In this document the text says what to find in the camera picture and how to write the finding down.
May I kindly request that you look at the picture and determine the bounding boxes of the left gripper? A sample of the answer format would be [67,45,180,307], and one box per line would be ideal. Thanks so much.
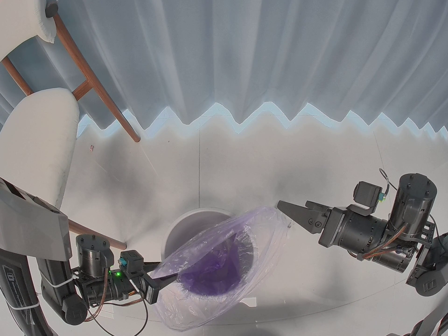
[107,260,180,306]

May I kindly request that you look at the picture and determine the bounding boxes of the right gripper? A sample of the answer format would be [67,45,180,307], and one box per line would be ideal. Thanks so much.
[278,200,391,255]

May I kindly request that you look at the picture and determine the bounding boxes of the purple plastic bag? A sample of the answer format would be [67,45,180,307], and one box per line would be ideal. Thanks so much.
[149,206,293,330]

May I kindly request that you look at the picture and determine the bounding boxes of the white trash bin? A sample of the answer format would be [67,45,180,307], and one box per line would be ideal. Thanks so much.
[162,207,261,297]

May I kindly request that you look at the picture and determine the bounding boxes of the pale blue curtain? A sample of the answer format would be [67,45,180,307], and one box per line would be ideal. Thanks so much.
[0,0,448,141]

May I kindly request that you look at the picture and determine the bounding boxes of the white cushioned wooden chair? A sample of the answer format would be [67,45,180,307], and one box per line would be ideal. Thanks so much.
[0,0,141,250]

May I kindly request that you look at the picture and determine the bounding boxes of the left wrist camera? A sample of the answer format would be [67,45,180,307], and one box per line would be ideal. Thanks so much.
[119,250,145,276]

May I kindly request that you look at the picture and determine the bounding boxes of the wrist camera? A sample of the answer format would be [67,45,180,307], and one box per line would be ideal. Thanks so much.
[348,182,383,217]
[119,250,145,276]

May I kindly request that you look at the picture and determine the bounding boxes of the black cable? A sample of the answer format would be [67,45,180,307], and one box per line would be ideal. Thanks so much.
[86,294,152,336]
[379,168,399,192]

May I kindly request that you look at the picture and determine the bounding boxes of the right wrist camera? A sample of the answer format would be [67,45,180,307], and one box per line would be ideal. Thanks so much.
[348,182,383,217]

